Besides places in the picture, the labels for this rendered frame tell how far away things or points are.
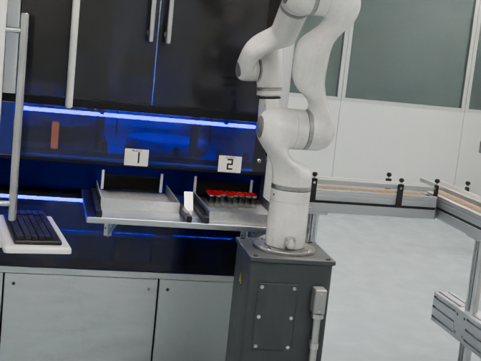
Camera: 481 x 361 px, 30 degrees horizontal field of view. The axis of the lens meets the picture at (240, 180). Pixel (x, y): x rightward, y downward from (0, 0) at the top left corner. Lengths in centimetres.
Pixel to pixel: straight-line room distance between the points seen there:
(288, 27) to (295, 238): 64
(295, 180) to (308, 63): 34
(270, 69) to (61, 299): 113
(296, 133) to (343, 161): 568
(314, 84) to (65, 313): 131
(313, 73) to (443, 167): 613
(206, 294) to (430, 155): 545
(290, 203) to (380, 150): 577
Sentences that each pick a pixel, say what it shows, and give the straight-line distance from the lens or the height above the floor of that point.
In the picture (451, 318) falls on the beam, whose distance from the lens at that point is 363.
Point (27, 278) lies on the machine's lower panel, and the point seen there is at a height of 56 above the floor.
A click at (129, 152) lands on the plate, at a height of 103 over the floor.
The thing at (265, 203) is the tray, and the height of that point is 90.
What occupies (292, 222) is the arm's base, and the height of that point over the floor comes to 95.
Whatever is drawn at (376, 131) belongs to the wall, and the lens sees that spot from 835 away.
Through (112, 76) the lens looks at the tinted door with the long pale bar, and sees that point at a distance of 319.
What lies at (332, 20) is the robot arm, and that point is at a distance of 257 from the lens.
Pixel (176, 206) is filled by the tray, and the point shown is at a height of 90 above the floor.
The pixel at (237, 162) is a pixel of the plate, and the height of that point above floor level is 103.
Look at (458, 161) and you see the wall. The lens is 871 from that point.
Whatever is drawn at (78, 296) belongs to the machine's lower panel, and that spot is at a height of 50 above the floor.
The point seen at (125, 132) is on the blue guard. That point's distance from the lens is 320.
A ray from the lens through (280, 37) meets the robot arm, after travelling 281.
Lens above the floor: 146
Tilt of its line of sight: 9 degrees down
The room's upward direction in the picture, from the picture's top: 6 degrees clockwise
